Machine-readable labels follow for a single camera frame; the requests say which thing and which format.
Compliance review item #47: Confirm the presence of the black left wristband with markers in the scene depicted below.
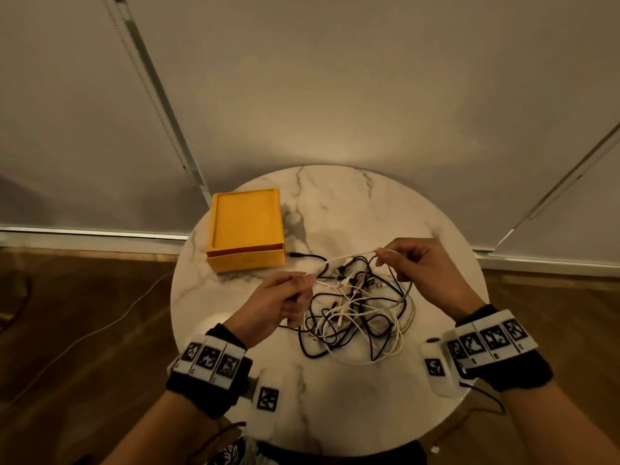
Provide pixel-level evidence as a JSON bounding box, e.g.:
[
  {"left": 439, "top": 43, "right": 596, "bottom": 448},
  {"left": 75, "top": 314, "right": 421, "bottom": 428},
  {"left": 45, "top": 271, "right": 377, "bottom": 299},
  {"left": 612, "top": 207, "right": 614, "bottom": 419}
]
[{"left": 165, "top": 324, "right": 254, "bottom": 420}]

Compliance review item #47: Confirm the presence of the person's left forearm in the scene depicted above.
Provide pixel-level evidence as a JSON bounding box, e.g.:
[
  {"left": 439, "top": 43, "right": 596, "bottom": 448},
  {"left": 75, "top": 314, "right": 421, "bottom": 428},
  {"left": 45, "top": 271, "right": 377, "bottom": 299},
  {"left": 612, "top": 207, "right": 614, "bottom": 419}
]
[{"left": 101, "top": 389, "right": 229, "bottom": 465}]

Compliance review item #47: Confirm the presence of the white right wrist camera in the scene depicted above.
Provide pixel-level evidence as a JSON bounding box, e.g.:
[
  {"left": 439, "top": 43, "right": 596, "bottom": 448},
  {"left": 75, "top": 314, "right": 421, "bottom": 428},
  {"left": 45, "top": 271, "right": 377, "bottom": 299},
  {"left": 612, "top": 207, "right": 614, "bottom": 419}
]
[{"left": 420, "top": 337, "right": 466, "bottom": 398}]

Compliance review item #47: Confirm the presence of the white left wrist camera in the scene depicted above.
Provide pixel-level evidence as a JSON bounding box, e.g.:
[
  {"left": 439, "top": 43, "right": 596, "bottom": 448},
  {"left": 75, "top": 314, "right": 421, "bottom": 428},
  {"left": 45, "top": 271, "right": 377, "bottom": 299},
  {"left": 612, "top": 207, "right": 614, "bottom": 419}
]
[{"left": 244, "top": 370, "right": 287, "bottom": 439}]

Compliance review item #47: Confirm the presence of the metal bottom rail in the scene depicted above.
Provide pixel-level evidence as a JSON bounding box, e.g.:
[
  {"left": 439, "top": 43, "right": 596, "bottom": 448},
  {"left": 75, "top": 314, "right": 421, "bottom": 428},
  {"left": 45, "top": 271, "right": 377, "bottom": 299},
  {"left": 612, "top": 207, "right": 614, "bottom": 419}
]
[
  {"left": 0, "top": 226, "right": 190, "bottom": 255},
  {"left": 474, "top": 249, "right": 620, "bottom": 279}
]

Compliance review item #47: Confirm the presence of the black right wristband with markers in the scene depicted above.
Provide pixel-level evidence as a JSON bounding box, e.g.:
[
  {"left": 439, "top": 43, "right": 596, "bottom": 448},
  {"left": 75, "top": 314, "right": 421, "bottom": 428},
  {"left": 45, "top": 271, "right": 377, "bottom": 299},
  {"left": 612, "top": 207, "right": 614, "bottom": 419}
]
[{"left": 445, "top": 304, "right": 554, "bottom": 393}]

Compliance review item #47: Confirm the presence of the person's right hand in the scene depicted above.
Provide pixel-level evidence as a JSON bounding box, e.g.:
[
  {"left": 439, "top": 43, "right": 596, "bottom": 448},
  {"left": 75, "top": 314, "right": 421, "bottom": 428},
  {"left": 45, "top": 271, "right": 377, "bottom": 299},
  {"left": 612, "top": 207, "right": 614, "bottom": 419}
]
[{"left": 375, "top": 238, "right": 488, "bottom": 324}]

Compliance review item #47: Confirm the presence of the black right camera cable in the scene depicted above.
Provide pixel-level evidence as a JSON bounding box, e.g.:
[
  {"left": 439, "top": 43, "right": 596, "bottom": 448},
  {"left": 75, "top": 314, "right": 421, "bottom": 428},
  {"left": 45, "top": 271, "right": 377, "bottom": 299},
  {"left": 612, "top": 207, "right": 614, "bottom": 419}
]
[{"left": 472, "top": 382, "right": 507, "bottom": 415}]

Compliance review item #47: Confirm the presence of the person's right forearm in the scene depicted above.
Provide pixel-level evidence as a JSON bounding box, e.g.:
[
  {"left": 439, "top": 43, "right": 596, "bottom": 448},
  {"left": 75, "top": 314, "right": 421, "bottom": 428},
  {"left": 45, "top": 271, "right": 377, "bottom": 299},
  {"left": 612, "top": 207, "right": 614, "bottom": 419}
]
[{"left": 499, "top": 377, "right": 620, "bottom": 465}]

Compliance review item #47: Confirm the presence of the person's left hand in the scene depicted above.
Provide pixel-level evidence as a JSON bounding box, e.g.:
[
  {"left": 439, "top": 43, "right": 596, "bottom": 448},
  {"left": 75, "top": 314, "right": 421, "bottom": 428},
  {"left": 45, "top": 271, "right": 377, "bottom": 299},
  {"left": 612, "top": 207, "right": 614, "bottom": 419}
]
[{"left": 222, "top": 271, "right": 316, "bottom": 349}]

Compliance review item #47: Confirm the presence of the black left camera cable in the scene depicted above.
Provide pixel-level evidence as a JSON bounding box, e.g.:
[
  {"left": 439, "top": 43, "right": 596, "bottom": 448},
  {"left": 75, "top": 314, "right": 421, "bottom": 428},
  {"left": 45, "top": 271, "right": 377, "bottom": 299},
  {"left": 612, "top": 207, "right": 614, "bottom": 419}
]
[{"left": 186, "top": 420, "right": 248, "bottom": 460}]

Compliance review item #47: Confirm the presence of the black wristband with markers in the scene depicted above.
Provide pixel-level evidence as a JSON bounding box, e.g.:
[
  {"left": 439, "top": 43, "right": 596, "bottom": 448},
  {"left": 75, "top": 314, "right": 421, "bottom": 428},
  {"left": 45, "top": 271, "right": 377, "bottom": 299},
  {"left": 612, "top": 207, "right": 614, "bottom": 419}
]
[
  {"left": 445, "top": 304, "right": 554, "bottom": 393},
  {"left": 165, "top": 324, "right": 254, "bottom": 420}
]

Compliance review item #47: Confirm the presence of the pile of cables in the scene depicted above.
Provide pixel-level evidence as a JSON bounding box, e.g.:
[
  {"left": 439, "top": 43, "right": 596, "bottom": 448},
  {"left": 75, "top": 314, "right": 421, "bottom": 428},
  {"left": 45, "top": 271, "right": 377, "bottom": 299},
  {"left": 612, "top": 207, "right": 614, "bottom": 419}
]
[{"left": 278, "top": 251, "right": 417, "bottom": 366}]

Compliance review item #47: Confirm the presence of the metal blind track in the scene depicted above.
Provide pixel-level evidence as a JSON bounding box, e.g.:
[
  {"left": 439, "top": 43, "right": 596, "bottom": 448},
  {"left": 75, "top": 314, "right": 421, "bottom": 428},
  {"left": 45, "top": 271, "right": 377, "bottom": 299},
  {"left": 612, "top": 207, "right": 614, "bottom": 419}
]
[
  {"left": 493, "top": 123, "right": 620, "bottom": 250},
  {"left": 99, "top": 0, "right": 214, "bottom": 207}
]

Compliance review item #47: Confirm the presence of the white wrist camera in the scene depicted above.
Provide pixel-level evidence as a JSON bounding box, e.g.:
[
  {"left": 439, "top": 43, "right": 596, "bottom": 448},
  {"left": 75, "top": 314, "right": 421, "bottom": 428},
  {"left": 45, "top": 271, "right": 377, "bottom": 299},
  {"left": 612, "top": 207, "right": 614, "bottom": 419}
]
[
  {"left": 244, "top": 370, "right": 287, "bottom": 439},
  {"left": 420, "top": 337, "right": 466, "bottom": 398}
]

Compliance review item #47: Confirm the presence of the yellow box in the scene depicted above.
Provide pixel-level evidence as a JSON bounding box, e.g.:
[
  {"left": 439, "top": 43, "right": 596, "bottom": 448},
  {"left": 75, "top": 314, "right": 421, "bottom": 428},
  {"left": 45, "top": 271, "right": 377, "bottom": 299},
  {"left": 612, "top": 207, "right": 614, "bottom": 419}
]
[{"left": 205, "top": 188, "right": 287, "bottom": 274}]

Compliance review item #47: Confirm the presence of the thin white floor cable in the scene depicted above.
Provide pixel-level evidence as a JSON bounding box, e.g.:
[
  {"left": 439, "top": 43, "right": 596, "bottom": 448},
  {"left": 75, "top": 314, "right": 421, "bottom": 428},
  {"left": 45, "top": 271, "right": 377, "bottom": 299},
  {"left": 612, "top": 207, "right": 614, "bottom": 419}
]
[{"left": 0, "top": 271, "right": 175, "bottom": 412}]

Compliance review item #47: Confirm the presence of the black camera cable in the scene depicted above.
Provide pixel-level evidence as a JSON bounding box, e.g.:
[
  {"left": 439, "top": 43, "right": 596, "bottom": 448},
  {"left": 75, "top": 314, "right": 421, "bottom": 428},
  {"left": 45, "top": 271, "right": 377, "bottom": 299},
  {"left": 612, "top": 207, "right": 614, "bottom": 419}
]
[
  {"left": 472, "top": 382, "right": 507, "bottom": 415},
  {"left": 186, "top": 420, "right": 248, "bottom": 460}
]

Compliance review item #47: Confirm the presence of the white marble table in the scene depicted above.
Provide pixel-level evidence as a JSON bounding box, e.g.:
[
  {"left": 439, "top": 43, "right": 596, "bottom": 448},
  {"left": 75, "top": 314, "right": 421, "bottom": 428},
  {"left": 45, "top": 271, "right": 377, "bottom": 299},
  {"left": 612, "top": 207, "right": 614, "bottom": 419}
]
[{"left": 169, "top": 164, "right": 490, "bottom": 459}]

